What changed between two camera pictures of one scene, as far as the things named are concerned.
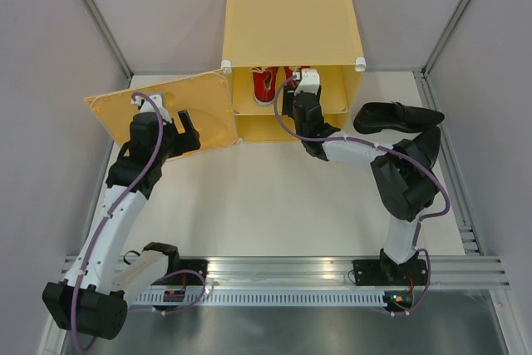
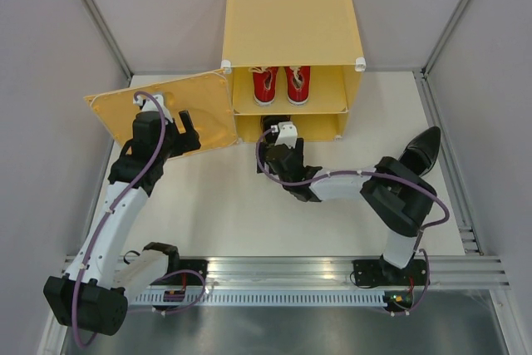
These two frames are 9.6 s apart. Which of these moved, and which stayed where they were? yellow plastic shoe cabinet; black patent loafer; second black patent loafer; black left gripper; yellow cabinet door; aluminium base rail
Moved: black patent loafer
Stayed: black left gripper; second black patent loafer; aluminium base rail; yellow plastic shoe cabinet; yellow cabinet door
